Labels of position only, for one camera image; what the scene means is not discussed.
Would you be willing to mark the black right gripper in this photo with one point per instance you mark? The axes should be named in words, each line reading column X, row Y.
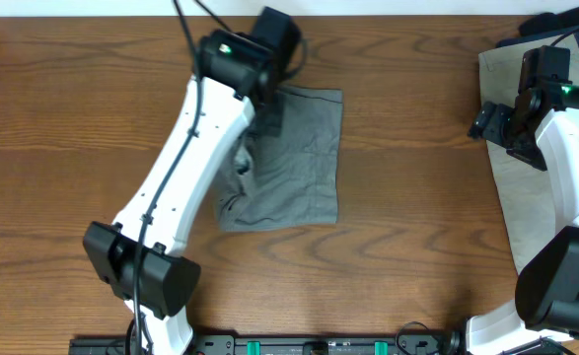
column 489, row 122

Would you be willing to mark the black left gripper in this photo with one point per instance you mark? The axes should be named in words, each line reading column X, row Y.
column 271, row 109

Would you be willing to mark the grey shorts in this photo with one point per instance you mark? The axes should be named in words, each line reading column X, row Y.
column 270, row 183

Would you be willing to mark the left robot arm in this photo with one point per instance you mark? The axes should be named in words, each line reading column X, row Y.
column 139, row 254

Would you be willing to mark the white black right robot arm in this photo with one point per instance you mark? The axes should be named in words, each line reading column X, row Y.
column 542, row 130

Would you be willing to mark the black garment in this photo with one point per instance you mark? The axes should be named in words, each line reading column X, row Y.
column 550, row 22

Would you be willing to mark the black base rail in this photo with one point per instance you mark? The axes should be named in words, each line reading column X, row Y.
column 409, row 342

